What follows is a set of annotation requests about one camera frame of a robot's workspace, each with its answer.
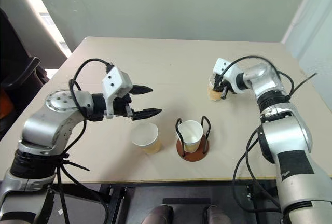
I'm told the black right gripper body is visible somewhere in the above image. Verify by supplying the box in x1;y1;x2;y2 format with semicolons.
214;75;233;94

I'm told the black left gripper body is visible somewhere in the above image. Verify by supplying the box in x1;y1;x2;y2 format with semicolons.
113;93;134;120

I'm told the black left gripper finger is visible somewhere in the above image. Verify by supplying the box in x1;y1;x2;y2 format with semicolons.
132;107;163;121
129;84;154;96

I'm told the white paper cup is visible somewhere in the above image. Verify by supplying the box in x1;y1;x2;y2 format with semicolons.
207;74;228;102
177;120;204;154
130;122;163;155

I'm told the black zip tie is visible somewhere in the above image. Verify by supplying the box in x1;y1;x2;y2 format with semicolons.
59;153;90;172
287;72;318;99

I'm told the black flat plate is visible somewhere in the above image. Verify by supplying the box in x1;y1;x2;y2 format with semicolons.
161;197;212;205

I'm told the black chair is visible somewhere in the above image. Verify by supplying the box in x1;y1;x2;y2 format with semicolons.
0;0;50;142

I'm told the orange object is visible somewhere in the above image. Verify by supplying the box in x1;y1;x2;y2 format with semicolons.
0;89;14;120

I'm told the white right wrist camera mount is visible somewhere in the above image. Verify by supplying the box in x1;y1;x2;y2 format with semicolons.
212;58;246;95

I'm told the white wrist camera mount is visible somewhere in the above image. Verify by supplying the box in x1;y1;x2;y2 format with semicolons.
101;67;133;119
212;58;246;95

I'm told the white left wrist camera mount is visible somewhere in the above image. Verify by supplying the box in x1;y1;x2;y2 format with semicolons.
101;67;133;119

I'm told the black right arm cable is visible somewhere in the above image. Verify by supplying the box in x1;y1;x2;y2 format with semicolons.
217;55;295;213

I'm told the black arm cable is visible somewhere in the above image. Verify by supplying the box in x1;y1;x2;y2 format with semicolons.
56;58;116;224
217;55;295;213

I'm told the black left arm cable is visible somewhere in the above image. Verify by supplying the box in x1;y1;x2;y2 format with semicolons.
56;58;116;224

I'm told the black wire cup holder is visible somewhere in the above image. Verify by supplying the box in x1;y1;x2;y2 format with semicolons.
175;115;212;162

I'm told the black table frame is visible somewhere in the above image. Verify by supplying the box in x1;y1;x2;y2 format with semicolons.
49;179;284;224

